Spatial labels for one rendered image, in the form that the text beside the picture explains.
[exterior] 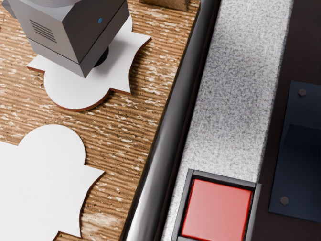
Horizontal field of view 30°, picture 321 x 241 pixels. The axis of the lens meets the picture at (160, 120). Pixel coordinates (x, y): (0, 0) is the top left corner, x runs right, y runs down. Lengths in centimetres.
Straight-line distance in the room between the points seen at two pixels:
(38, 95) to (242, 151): 23
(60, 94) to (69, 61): 6
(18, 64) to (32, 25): 13
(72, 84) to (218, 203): 20
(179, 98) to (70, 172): 15
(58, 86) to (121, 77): 7
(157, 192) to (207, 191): 5
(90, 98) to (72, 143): 5
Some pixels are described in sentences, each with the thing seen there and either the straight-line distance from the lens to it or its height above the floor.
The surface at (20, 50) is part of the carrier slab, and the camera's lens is 70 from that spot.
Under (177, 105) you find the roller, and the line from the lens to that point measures 66.
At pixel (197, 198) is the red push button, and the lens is 61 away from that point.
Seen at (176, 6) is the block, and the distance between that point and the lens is 69.
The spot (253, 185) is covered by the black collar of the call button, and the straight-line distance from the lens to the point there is 61.
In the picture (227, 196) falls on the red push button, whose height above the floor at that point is 93.
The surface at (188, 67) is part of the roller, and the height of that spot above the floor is 92.
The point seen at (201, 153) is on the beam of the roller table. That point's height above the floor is 91.
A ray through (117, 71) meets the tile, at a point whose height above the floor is 96.
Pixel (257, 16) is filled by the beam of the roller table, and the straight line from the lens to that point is 71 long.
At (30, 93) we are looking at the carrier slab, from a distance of 67.
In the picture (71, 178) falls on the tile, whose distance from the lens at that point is 61.
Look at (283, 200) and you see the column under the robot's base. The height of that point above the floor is 2.
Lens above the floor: 151
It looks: 66 degrees down
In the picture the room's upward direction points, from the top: 11 degrees counter-clockwise
